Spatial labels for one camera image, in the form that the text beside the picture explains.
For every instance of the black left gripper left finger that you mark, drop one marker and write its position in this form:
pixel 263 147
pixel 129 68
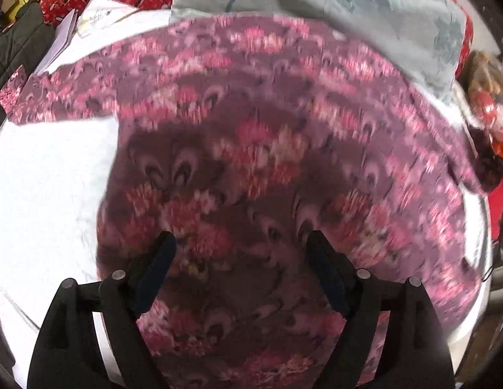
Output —
pixel 90 338

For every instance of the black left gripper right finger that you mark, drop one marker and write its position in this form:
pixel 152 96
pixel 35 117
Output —
pixel 392 337

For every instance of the pink floral garment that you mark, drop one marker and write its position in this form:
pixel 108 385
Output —
pixel 240 135

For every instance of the white quilted bed cover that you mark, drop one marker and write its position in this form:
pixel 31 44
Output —
pixel 52 178

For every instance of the plastic bag with toys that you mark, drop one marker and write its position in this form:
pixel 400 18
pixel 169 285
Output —
pixel 483 76

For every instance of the dark green jacket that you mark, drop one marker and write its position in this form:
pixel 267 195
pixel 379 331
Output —
pixel 25 43

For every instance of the white paper sheets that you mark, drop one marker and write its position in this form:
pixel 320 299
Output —
pixel 97 15

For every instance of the grey floral cloth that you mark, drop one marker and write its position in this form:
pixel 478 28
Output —
pixel 422 37

